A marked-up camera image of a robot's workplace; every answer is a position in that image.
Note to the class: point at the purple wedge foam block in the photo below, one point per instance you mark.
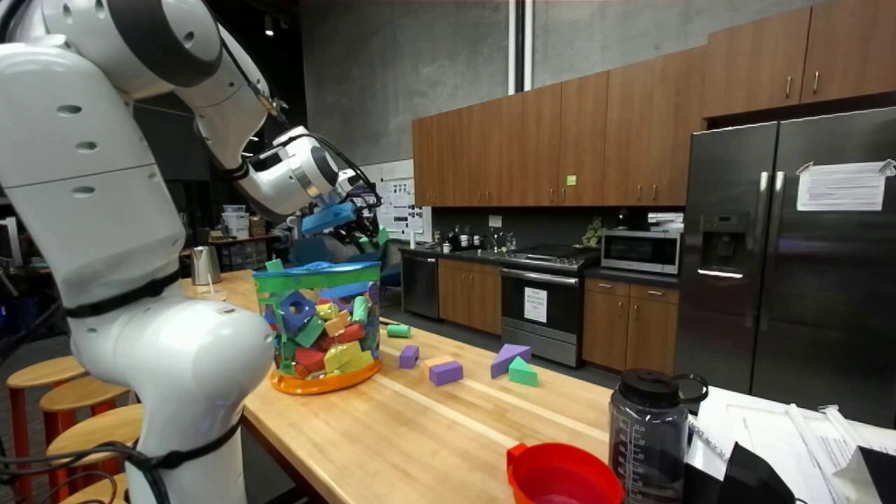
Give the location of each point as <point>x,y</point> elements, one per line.
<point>509,360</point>

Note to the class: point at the clear plastic block basket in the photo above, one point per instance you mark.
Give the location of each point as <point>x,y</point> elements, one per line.
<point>323,331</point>

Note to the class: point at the narrow brown base cabinet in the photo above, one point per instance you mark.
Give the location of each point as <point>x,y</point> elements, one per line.
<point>632,327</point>

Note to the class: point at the small green foam block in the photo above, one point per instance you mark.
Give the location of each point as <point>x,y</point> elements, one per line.
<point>398,331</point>

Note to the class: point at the brown cabinet above refrigerator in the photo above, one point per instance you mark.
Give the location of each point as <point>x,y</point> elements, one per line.
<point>803,57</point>

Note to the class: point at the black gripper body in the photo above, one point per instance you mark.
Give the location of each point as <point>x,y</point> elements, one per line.
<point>359,226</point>

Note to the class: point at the silver microwave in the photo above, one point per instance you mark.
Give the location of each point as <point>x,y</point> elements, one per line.
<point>639,253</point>

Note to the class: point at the brown wooden wall cabinets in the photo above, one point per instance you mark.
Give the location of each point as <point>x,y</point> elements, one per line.
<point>562,142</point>

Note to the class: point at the small purple foam cube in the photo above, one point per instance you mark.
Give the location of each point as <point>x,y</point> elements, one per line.
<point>408,358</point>

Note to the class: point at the black dishwasher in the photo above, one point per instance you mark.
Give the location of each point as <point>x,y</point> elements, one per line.
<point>422,290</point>

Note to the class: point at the purple rectangular foam block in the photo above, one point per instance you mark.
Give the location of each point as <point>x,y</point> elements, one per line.
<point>447,374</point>

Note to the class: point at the stainless steel oven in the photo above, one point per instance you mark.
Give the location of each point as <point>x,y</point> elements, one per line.
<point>545,313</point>

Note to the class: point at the metal pitcher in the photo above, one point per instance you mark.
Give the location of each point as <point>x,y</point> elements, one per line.
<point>207,268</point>

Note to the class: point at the white paper on refrigerator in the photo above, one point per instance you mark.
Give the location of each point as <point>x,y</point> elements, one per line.
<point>842,187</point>

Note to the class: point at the dark water bottle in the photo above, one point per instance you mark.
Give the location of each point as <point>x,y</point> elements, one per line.
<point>649,437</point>

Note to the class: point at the white cloth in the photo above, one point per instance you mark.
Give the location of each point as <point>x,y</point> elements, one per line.
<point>774,435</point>

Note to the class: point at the wooden stool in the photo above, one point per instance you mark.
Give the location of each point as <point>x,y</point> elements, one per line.
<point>95,492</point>
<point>44,374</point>
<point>95,432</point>
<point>81,394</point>

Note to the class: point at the small green plant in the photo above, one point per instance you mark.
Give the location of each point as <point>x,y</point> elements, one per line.
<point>589,233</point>

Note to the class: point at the stainless steel refrigerator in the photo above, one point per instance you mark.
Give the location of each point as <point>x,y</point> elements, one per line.
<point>793,282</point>

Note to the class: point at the wall poster board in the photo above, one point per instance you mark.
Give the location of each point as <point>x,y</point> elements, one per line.
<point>405,205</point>

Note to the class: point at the wide brown base cabinet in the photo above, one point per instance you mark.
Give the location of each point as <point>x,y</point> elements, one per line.
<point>471,299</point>

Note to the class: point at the red plastic bowl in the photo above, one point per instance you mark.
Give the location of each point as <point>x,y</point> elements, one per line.
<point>562,477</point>

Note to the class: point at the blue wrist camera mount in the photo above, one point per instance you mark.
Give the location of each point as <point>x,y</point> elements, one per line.
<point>330,219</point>

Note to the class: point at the green sticky note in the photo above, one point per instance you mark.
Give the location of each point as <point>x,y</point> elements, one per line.
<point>569,181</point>

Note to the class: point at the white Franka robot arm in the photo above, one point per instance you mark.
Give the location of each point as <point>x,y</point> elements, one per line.
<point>114,233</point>

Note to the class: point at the white paper on oven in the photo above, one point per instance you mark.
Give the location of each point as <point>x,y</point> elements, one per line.
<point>536,307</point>

